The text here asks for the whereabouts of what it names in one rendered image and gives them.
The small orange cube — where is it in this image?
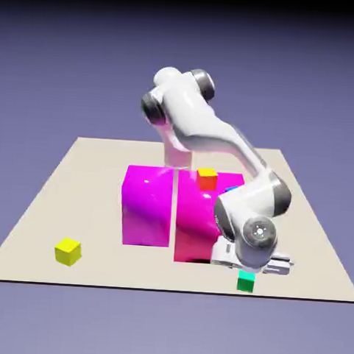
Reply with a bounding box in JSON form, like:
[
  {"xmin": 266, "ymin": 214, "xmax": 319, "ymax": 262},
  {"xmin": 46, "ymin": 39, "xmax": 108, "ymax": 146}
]
[{"xmin": 195, "ymin": 166, "xmax": 219, "ymax": 193}]

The small yellow cube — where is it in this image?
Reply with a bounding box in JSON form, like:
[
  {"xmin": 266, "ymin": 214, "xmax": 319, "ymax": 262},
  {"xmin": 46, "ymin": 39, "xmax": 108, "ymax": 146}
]
[{"xmin": 53, "ymin": 236, "xmax": 83, "ymax": 269}]

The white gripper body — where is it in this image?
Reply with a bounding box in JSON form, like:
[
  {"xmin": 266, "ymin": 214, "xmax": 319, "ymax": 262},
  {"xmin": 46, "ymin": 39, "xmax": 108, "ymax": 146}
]
[{"xmin": 209, "ymin": 236, "xmax": 263, "ymax": 275}]

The large magenta box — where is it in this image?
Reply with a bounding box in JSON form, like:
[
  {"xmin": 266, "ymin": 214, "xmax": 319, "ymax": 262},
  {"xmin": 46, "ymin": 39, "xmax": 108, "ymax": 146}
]
[
  {"xmin": 172, "ymin": 169, "xmax": 246, "ymax": 267},
  {"xmin": 118, "ymin": 163, "xmax": 175, "ymax": 249}
]

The small green cube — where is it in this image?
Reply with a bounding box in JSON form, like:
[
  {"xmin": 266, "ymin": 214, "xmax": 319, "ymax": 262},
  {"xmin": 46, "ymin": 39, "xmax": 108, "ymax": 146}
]
[{"xmin": 236, "ymin": 269, "xmax": 257, "ymax": 294}]

